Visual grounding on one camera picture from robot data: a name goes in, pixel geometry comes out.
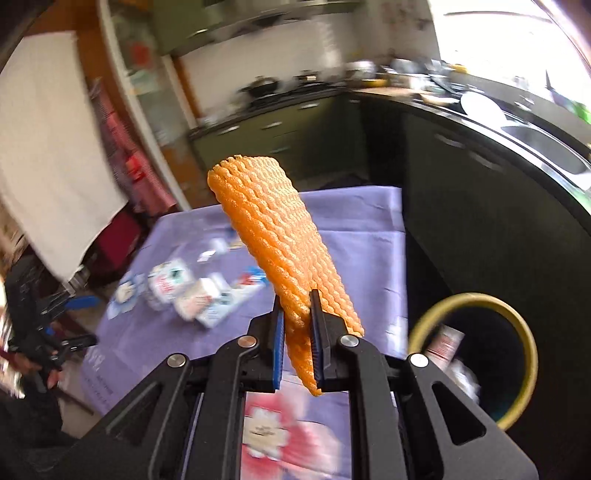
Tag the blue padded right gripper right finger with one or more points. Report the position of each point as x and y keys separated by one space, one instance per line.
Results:
x=330 y=371

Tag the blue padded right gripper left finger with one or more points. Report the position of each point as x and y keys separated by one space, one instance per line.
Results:
x=265 y=368

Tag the orange foam fruit net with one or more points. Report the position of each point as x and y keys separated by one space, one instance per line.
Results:
x=267 y=212

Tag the yellow rimmed trash bin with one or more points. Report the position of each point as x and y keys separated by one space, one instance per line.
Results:
x=498 y=347

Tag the green kitchen cabinets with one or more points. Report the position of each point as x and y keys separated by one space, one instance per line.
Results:
x=484 y=211

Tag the blue white toothpaste tube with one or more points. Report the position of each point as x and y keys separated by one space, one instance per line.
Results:
x=231 y=295

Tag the purple floral tablecloth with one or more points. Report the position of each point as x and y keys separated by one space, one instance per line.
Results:
x=288 y=433

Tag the pink printed paper packet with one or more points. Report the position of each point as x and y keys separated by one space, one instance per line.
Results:
x=444 y=346

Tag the white hanging towel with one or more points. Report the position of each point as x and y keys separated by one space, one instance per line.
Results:
x=55 y=179

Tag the white crumpled tissue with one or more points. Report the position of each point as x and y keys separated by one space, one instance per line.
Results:
x=464 y=378

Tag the pink checked apron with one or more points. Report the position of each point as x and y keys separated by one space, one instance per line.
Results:
x=131 y=169

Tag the black wok on stove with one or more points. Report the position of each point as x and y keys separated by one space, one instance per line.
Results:
x=261 y=87

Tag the glass door wooden cabinet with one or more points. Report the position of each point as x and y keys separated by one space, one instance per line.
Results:
x=154 y=101

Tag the stainless steel sink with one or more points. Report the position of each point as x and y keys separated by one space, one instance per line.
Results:
x=552 y=150

